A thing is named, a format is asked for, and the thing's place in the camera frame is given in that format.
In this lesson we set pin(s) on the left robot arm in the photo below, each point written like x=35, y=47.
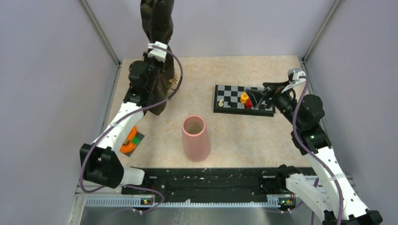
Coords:
x=148, y=92

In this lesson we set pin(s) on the aluminium frame rail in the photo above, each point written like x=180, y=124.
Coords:
x=99, y=31

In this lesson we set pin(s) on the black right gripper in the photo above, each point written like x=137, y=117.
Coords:
x=271, y=87

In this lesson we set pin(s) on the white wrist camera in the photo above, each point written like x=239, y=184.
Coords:
x=296, y=75
x=157, y=51

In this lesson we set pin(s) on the orange ring toy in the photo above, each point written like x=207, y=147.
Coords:
x=130, y=136

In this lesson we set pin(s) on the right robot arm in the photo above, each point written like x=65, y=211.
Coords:
x=340, y=204

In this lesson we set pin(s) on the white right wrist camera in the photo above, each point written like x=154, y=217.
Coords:
x=296, y=75

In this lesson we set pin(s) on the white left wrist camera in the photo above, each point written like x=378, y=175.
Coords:
x=157, y=51

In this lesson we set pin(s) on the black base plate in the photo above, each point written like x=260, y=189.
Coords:
x=212, y=185

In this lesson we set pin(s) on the red toy block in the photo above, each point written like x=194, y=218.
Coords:
x=248, y=104

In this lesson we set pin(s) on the green toy brick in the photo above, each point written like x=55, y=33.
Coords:
x=135, y=140

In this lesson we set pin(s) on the pink vase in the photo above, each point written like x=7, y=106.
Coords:
x=195, y=138

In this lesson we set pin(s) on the flower bouquet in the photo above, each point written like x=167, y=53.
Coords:
x=157, y=23

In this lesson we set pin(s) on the yellow toy block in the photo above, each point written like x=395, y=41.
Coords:
x=243, y=98

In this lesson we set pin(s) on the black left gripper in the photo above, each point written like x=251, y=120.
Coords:
x=146, y=58

